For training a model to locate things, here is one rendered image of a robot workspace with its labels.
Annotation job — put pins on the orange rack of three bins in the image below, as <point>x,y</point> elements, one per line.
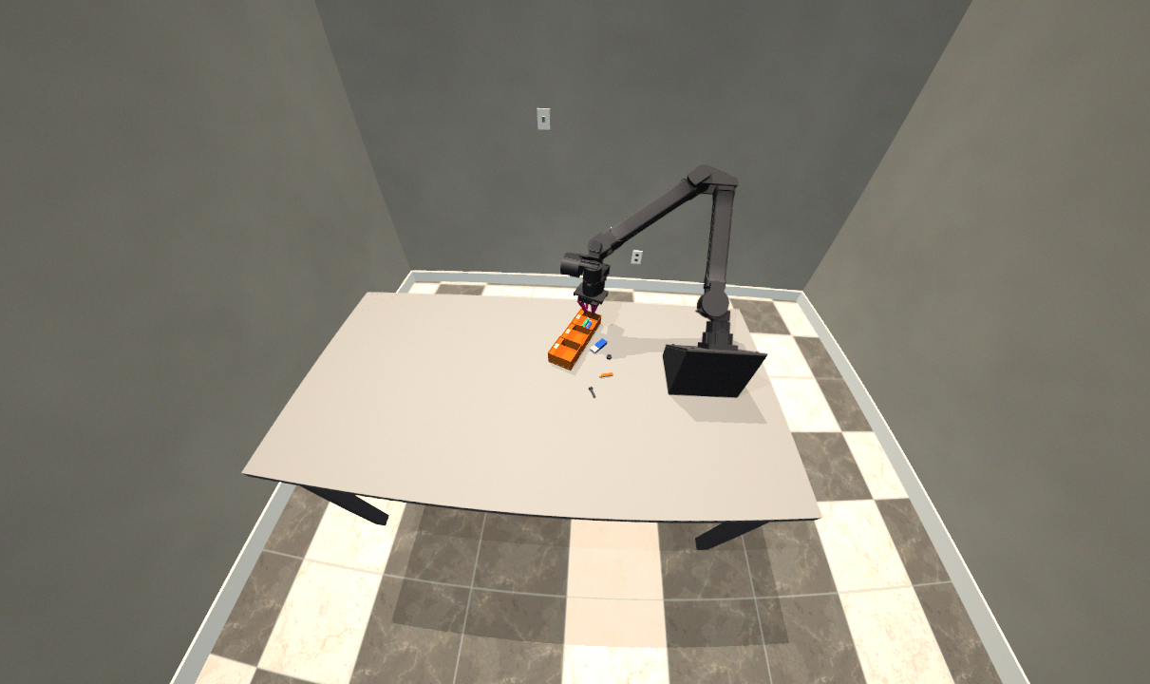
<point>570,345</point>

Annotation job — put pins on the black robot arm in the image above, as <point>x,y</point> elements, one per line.
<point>714,303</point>

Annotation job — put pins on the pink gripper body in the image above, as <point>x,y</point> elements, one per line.
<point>590,293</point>

